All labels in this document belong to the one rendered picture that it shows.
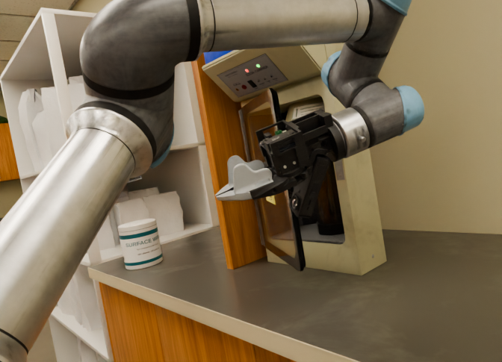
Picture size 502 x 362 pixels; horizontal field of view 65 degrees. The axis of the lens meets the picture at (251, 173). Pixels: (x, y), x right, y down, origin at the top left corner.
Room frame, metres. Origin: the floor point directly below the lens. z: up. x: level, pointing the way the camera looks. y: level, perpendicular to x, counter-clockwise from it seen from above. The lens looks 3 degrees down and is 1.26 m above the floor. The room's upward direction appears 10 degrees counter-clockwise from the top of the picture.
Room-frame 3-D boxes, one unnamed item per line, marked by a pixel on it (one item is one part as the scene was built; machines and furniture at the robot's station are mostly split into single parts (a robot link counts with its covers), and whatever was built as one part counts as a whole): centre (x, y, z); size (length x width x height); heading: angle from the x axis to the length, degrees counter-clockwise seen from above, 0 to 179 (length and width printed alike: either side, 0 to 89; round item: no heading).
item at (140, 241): (1.36, 0.42, 1.02); 0.13 x 0.13 x 0.15
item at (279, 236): (0.97, -0.04, 1.19); 0.30 x 0.01 x 0.40; 13
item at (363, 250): (1.09, -0.20, 1.33); 0.32 x 0.25 x 0.77; 40
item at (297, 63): (0.97, -0.06, 1.46); 0.32 x 0.11 x 0.10; 40
